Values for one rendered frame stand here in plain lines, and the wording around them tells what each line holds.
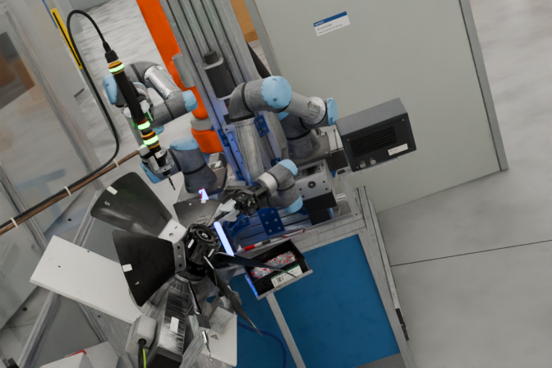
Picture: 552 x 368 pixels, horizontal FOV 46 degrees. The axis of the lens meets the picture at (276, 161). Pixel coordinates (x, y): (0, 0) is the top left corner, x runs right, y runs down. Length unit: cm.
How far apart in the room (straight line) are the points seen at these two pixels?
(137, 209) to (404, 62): 225
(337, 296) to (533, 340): 90
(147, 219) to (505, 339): 175
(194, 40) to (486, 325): 186
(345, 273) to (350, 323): 25
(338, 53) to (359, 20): 22
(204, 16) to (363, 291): 135
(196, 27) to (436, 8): 161
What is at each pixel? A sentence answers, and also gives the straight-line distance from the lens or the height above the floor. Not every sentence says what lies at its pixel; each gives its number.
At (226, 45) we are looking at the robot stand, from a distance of 285.
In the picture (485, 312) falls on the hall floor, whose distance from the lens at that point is 331.
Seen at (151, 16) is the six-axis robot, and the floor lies 140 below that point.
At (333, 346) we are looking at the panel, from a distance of 296.
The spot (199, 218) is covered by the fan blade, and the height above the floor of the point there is 119.
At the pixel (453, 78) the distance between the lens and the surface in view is 406.
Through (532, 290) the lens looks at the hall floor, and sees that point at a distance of 338.
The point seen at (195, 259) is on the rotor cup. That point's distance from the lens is 207.
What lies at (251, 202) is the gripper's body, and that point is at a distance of 228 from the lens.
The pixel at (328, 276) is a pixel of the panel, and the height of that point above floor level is 62.
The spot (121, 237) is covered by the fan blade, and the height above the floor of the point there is 141.
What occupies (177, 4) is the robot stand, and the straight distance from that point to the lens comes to 284.
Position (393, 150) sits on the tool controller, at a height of 108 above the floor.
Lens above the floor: 214
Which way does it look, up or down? 23 degrees down
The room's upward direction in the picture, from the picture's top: 22 degrees counter-clockwise
